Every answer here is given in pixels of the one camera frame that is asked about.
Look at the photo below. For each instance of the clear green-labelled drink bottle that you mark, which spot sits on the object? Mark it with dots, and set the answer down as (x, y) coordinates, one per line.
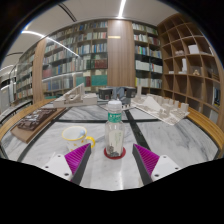
(114, 133)

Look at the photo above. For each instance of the straight ceiling light strip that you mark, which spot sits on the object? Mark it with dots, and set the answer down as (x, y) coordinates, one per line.
(122, 8)

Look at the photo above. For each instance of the flat round red coaster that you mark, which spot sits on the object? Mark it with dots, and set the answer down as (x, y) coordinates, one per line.
(115, 157)

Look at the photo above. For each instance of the wide book-filled shelf unit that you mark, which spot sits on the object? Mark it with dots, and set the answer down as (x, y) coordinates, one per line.
(73, 56)

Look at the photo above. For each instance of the white sprawling architectural model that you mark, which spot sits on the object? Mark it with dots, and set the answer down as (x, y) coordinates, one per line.
(160, 106)

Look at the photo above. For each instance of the small wall sign plate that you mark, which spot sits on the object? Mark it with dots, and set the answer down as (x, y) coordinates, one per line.
(114, 37)

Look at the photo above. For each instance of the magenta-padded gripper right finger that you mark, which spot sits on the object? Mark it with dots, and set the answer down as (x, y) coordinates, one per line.
(150, 160)

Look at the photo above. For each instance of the wooden cubby shelf unit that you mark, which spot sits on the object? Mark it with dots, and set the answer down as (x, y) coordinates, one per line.
(190, 66)

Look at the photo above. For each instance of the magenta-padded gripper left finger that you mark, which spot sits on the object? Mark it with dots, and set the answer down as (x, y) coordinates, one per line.
(75, 160)

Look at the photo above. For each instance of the white stepped architectural model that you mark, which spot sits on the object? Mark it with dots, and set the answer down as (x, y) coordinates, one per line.
(75, 98)

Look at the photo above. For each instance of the dark grey building model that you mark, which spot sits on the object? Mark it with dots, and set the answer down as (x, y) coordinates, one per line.
(106, 93)

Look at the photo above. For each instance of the brown building model on board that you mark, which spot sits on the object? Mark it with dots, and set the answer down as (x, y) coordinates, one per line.
(35, 121)

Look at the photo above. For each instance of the narrow book-filled shelf unit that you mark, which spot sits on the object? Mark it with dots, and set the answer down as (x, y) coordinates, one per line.
(146, 56)

